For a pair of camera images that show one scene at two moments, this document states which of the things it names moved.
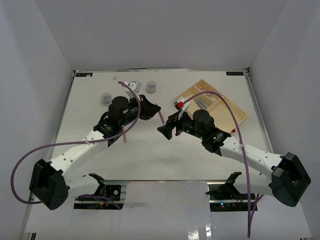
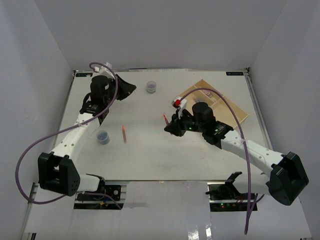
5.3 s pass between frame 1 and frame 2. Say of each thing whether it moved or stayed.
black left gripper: moved
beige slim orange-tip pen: stayed
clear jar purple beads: stayed
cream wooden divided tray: stayed
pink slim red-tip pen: moved
